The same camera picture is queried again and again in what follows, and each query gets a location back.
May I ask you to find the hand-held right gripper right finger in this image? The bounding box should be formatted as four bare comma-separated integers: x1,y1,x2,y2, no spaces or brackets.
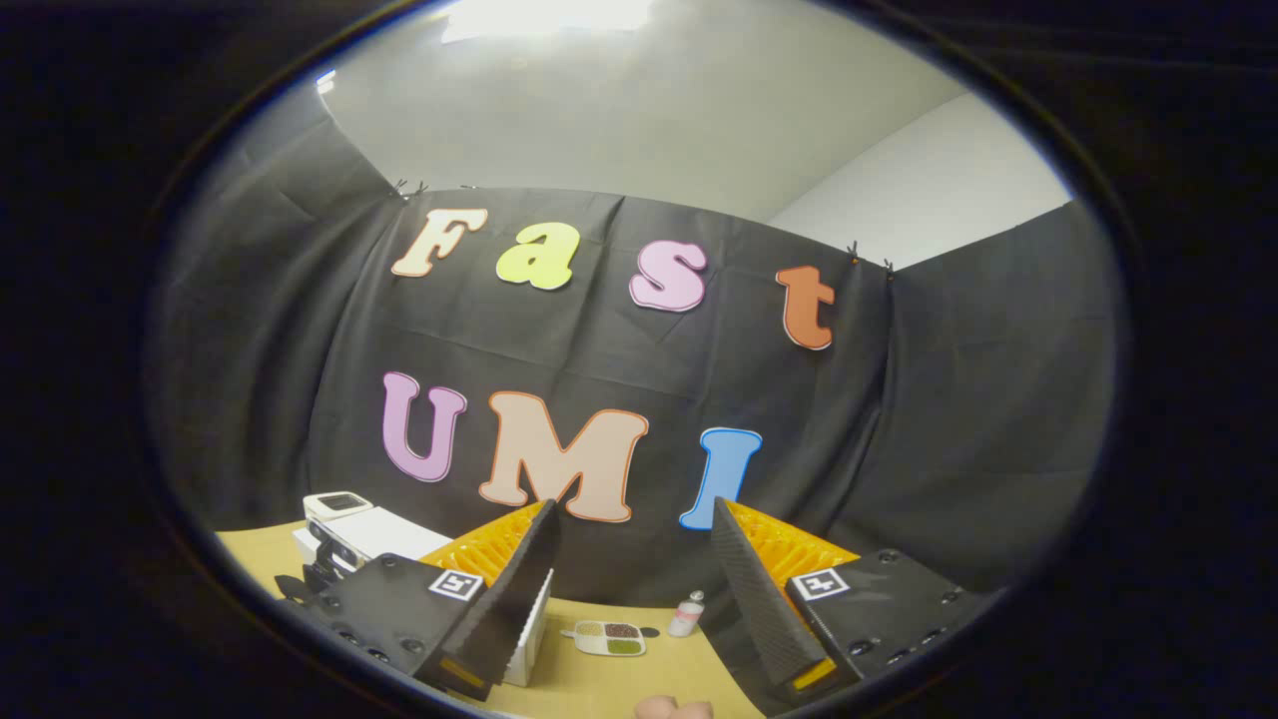
710,496,1001,706

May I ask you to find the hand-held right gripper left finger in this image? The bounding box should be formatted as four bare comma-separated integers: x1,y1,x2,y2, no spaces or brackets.
300,498,561,702

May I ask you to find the pink label bottle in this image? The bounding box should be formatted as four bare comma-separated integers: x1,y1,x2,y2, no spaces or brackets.
666,590,707,639

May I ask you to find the white toaster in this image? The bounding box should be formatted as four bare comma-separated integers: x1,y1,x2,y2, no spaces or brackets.
303,490,376,523

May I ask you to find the divided seasoning dish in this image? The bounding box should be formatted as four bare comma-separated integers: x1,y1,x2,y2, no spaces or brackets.
569,619,649,658

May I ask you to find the black backdrop cloth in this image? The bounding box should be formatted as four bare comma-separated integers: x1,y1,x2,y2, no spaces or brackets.
145,100,1124,700

